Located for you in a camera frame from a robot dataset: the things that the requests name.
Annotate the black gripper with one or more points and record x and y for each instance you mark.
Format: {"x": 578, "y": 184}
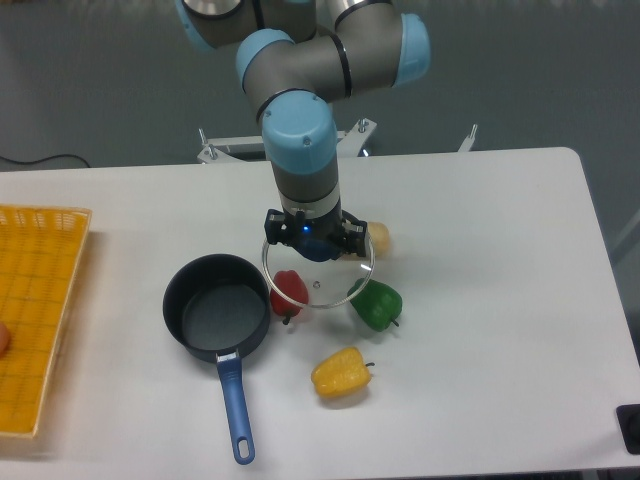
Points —
{"x": 335, "y": 227}

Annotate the glass lid with blue knob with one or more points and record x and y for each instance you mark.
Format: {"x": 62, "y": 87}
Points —
{"x": 327, "y": 273}

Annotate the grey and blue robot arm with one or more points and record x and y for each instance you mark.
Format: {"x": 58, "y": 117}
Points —
{"x": 291, "y": 72}

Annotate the red bell pepper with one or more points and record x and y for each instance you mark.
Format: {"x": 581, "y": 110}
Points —
{"x": 291, "y": 284}

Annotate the beige bread loaf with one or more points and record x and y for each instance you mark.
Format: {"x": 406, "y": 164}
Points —
{"x": 380, "y": 236}

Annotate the green bell pepper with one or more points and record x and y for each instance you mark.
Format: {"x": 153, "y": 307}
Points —
{"x": 377, "y": 304}

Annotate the yellow bell pepper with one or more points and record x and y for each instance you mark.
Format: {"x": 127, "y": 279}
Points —
{"x": 343, "y": 373}

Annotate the yellow woven basket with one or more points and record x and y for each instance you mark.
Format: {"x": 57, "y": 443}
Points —
{"x": 41, "y": 250}

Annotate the orange round item in basket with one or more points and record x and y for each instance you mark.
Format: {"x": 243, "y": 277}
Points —
{"x": 5, "y": 338}

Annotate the black device at table edge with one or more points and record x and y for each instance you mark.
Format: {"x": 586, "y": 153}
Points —
{"x": 628, "y": 419}

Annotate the dark saucepan with blue handle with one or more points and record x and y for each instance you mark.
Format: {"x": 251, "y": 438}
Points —
{"x": 216, "y": 307}

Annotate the white metal bracket right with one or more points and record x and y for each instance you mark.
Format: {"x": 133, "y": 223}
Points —
{"x": 469, "y": 141}

